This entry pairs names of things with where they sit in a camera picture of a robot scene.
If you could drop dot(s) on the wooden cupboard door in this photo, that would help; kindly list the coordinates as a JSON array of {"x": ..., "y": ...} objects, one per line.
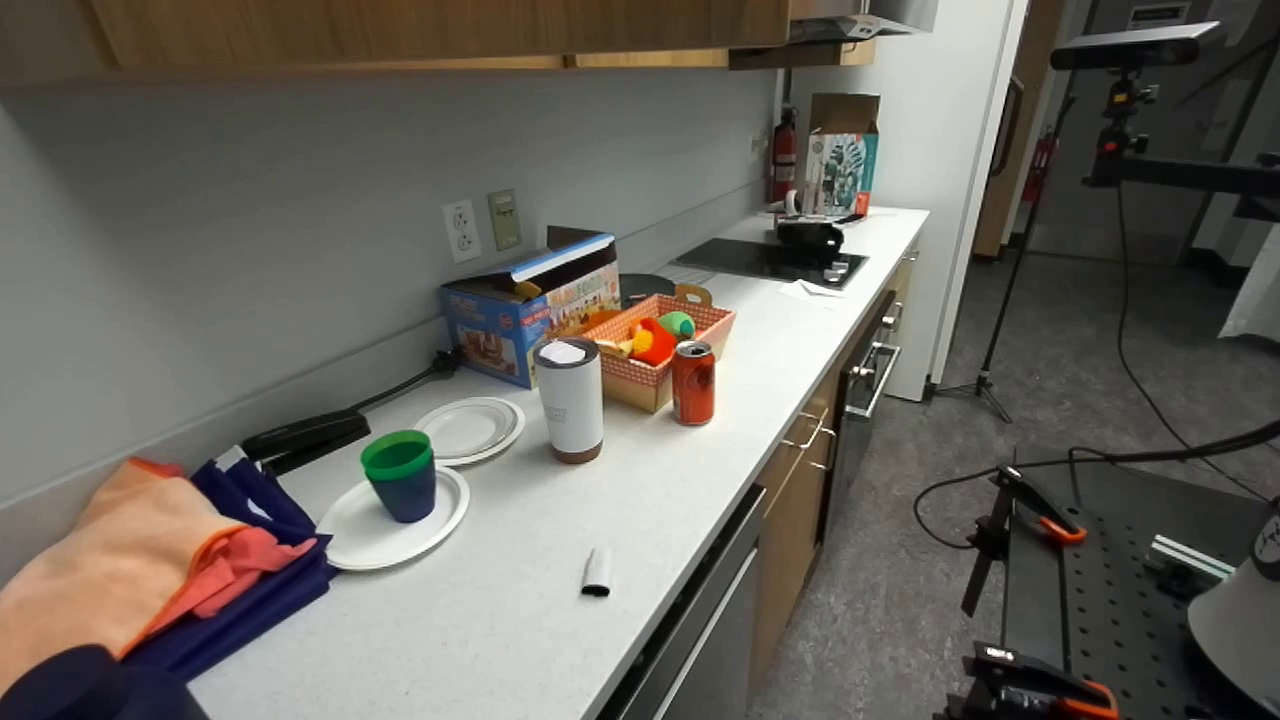
[{"x": 264, "y": 34}]

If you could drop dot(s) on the orange toy bin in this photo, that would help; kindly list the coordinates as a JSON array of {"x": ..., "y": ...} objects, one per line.
[{"x": 638, "y": 347}]

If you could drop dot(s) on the red soda can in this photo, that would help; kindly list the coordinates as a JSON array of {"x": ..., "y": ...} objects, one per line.
[{"x": 694, "y": 380}]

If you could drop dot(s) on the green ball toy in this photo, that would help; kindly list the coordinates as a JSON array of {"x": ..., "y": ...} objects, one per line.
[{"x": 677, "y": 326}]

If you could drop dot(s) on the white cylindrical tumbler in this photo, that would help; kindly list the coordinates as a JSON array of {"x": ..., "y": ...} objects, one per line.
[{"x": 575, "y": 398}]

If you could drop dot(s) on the dark bowl behind bin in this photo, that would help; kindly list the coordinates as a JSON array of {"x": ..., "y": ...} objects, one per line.
[{"x": 642, "y": 284}]

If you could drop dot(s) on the black induction cooktop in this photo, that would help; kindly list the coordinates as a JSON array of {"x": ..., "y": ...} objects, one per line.
[{"x": 741, "y": 257}]

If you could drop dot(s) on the blue cardboard box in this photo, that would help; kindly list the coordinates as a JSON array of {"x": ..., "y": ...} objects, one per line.
[{"x": 497, "y": 323}]

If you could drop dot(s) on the white plate rear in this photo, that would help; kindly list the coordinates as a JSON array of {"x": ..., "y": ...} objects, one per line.
[{"x": 473, "y": 431}]

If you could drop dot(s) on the black pot on cooktop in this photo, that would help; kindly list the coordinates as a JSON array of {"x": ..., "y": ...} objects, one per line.
[{"x": 808, "y": 243}]

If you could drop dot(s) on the wooden lower cabinets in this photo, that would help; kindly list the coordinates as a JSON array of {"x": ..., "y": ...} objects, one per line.
[{"x": 795, "y": 500}]

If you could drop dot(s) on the small black white marker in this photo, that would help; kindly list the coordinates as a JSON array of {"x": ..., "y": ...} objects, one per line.
[{"x": 599, "y": 573}]

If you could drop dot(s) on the red fire extinguisher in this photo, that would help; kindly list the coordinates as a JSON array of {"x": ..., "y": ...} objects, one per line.
[{"x": 781, "y": 159}]

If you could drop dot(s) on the blue cup green rim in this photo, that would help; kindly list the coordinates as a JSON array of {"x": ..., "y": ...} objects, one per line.
[{"x": 400, "y": 472}]

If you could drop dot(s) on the stainless dishwasher front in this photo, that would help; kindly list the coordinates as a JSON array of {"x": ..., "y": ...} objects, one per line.
[{"x": 699, "y": 660}]

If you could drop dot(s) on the white plate under cup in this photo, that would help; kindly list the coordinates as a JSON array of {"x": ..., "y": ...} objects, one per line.
[{"x": 361, "y": 534}]

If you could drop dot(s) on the black stapler tool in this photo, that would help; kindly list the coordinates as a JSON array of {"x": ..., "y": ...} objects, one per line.
[{"x": 302, "y": 441}]

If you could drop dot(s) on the orange black clamp upper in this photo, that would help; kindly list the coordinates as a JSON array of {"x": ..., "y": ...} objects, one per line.
[{"x": 1017, "y": 500}]

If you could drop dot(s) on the orange black clamp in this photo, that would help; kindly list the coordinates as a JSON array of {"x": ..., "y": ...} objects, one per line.
[
  {"x": 1017, "y": 686},
  {"x": 1017, "y": 500}
]

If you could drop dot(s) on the range hood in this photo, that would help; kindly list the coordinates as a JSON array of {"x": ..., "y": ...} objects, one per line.
[{"x": 822, "y": 30}]

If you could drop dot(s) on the orange black clamp lower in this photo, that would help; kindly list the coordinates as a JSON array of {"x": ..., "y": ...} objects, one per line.
[{"x": 1017, "y": 686}]

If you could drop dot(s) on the orange cloth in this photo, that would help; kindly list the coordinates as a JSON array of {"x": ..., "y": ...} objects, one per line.
[{"x": 114, "y": 573}]

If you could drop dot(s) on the black perforated robot table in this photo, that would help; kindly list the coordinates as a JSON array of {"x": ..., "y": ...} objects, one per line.
[{"x": 1111, "y": 609}]

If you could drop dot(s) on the wooden upper cabinet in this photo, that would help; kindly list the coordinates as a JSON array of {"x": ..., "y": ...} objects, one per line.
[{"x": 45, "y": 41}]

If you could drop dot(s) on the beige wall switch plate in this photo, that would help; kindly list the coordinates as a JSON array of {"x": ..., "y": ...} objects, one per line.
[{"x": 507, "y": 220}]

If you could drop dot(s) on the white wall outlet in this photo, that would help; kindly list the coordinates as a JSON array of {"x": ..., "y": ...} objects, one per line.
[{"x": 463, "y": 231}]

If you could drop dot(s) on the black oven with handle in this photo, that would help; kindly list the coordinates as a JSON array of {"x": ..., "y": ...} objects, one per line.
[{"x": 861, "y": 390}]

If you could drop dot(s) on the black camera on tripod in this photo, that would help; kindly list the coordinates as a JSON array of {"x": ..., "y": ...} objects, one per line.
[{"x": 1121, "y": 153}]

